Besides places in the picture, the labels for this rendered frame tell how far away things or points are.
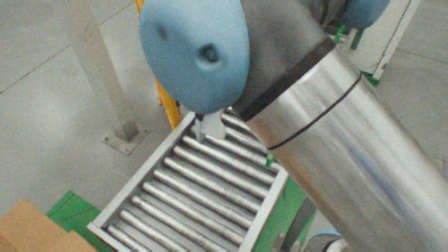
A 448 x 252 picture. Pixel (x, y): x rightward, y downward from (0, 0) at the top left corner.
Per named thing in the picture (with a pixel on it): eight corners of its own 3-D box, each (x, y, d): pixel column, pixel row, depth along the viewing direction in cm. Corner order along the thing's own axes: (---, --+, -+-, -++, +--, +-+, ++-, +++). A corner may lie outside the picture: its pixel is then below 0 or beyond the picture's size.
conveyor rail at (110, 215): (278, 26, 271) (281, 8, 256) (283, 28, 269) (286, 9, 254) (105, 235, 143) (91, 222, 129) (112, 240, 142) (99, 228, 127)
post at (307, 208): (282, 239, 181) (324, 155, 104) (292, 244, 179) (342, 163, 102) (278, 249, 178) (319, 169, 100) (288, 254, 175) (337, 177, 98)
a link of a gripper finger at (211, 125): (207, 162, 44) (232, 112, 40) (183, 141, 46) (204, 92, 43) (219, 159, 46) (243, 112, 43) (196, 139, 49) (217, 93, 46)
